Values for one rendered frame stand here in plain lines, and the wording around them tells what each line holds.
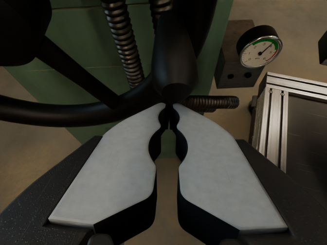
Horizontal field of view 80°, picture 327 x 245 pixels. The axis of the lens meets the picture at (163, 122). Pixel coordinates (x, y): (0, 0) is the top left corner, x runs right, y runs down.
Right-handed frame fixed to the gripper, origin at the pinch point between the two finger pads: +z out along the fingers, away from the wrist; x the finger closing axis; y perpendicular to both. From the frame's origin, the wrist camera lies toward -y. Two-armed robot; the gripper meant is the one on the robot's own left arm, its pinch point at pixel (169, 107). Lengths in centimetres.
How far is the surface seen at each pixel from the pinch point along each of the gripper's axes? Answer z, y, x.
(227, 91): 93, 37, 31
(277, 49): 21.9, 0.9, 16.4
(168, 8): 10.9, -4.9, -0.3
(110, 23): 11.3, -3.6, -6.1
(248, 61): 22.8, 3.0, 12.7
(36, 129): 72, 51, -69
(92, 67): 29.4, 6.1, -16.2
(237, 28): 34.3, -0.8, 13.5
